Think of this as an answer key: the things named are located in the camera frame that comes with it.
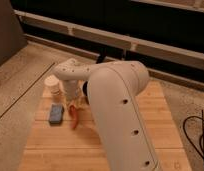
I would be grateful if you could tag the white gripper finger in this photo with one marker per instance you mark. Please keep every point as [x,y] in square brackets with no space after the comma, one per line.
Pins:
[79,102]

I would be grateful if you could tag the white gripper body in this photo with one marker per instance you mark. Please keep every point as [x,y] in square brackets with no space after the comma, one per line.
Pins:
[71,89]

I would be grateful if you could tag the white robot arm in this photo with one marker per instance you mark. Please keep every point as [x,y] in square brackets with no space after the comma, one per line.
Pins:
[112,88]

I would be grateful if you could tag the white ceramic cup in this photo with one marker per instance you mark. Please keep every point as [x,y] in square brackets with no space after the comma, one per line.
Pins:
[53,85]

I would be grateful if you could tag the blue sponge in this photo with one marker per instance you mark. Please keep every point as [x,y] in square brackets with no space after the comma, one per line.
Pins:
[56,114]

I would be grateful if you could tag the wooden cutting board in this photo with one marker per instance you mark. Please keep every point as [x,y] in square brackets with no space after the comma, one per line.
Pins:
[59,148]

